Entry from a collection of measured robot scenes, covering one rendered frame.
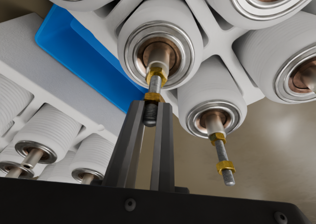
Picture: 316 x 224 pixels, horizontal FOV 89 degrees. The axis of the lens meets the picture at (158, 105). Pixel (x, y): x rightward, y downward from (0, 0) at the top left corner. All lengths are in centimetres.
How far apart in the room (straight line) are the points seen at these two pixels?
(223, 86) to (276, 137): 56
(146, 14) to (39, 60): 29
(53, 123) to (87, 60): 16
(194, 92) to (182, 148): 53
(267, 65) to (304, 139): 63
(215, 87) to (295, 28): 10
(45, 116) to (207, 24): 34
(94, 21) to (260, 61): 22
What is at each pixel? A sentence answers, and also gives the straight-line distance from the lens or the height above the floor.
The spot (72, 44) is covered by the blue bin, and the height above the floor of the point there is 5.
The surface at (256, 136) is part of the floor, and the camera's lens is 73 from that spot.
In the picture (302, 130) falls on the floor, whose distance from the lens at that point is 78.
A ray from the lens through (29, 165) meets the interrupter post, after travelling 39.
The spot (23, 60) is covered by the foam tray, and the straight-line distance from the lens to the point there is 40.
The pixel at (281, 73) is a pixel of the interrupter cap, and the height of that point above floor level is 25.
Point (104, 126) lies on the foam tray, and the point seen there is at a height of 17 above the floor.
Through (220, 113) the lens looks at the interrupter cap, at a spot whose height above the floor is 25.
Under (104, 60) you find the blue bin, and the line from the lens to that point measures 48.
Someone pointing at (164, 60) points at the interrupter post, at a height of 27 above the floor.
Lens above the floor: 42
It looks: 50 degrees down
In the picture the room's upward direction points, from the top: 174 degrees counter-clockwise
